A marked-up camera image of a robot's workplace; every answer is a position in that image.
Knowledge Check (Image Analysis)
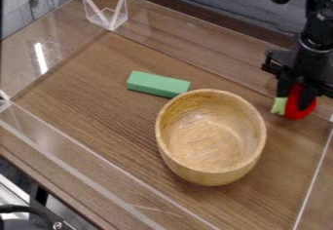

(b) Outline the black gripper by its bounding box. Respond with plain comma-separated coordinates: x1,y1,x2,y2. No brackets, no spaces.
261,42,333,111

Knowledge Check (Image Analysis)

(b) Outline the red plush fruit green stem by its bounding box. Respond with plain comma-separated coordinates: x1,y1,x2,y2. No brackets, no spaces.
270,84,317,120

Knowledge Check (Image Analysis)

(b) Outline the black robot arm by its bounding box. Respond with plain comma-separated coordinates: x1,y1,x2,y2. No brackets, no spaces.
262,0,333,114

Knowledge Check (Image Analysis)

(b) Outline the wooden bowl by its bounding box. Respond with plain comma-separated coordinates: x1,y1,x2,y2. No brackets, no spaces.
155,89,266,186

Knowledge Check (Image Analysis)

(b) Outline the green foam block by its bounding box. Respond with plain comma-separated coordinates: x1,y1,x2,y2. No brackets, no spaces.
126,71,191,97

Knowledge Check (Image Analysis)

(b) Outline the clear acrylic enclosure wall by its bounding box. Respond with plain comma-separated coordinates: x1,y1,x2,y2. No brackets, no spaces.
0,0,333,230

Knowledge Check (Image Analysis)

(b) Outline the clear acrylic corner bracket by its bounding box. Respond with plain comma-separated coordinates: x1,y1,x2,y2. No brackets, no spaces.
81,0,127,31

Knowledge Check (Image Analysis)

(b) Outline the black metal table frame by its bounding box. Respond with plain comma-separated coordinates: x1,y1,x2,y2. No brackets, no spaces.
28,184,87,230

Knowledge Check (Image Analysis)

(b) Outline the black cable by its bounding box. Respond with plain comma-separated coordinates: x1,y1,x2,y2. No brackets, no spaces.
0,204,57,230

